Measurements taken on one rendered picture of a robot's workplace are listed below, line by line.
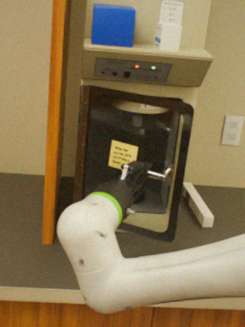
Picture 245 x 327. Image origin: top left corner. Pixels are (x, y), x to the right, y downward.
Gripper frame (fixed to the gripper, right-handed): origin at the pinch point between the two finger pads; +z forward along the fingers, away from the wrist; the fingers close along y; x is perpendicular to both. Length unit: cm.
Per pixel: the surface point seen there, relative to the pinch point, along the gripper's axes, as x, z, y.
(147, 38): 6.5, 12.1, 32.4
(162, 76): 0.3, 9.1, 23.8
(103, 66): 13.7, 1.0, 25.4
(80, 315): 6.6, -17.8, -36.0
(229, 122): -11, 67, -1
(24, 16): 59, 35, 31
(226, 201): -17, 53, -26
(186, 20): -2.1, 16.2, 37.9
